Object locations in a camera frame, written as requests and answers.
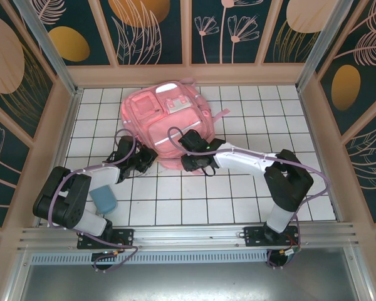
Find pink school backpack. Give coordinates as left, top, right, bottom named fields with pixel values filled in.
left=120, top=78, right=231, bottom=172

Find wall panel with peach oval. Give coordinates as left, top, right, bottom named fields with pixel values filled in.
left=262, top=0, right=335, bottom=65

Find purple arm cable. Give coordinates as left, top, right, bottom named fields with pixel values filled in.
left=168, top=126, right=332, bottom=270
left=46, top=127, right=139, bottom=274

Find wall panel large peach oval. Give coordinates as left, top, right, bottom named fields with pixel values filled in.
left=0, top=0, right=56, bottom=139

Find wall panel leaf outlines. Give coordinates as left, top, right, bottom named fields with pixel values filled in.
left=344, top=120, right=376, bottom=224

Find grey sheet metal panel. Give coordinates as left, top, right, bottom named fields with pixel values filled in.
left=20, top=246, right=375, bottom=301

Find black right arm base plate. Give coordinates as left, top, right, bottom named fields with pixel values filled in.
left=243, top=225, right=301, bottom=248

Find wall panel with orange oval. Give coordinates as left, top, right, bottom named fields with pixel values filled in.
left=28, top=0, right=113, bottom=66

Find aluminium corner post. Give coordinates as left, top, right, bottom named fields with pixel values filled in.
left=12, top=0, right=79, bottom=97
left=296, top=0, right=357, bottom=92

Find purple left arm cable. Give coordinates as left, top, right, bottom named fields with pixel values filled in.
left=46, top=127, right=139, bottom=274

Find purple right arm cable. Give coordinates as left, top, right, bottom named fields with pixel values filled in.
left=168, top=126, right=332, bottom=270

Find wall panel oval and feather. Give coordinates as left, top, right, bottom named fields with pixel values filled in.
left=319, top=0, right=376, bottom=135

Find light blue pencil case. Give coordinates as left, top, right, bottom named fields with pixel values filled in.
left=89, top=184, right=118, bottom=214

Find aluminium side rail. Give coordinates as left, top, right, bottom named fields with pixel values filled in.
left=296, top=87, right=343, bottom=223
left=34, top=89, right=84, bottom=227

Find long aluminium mounting rail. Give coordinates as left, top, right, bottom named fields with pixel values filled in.
left=17, top=222, right=360, bottom=251

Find wall panel single flower outline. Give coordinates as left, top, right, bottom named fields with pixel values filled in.
left=0, top=105, right=31, bottom=228

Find wall panel with pink flowers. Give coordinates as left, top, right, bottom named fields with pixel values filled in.
left=191, top=0, right=261, bottom=65

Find slotted grey cable duct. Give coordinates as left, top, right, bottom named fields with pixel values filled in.
left=29, top=252, right=269, bottom=265

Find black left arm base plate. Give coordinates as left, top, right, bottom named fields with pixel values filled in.
left=76, top=228, right=135, bottom=250

